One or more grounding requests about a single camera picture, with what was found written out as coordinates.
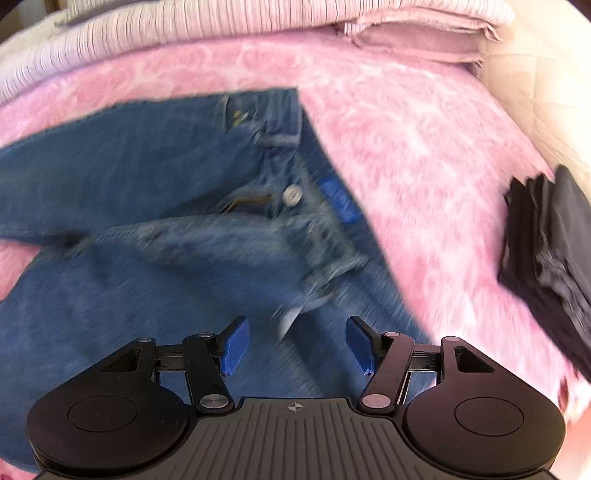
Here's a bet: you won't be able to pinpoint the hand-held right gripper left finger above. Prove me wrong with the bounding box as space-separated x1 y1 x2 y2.
100 316 252 412

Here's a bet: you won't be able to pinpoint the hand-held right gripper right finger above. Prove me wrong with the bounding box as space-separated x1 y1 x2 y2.
345 315 497 414

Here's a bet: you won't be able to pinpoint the blue towel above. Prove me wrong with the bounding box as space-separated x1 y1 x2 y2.
0 87 435 478

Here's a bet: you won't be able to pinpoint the black folded clothes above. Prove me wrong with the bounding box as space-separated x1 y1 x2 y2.
498 165 591 377

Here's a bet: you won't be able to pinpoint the pink fuzzy blanket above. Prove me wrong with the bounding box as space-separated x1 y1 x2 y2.
0 34 583 480

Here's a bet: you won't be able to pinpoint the pink folded pillowcase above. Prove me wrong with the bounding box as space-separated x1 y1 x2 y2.
336 10 502 65

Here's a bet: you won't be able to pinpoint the white pillow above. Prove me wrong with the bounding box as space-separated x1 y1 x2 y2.
475 4 591 178

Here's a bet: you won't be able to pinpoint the striped pink white bedding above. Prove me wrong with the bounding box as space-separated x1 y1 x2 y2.
0 0 516 103

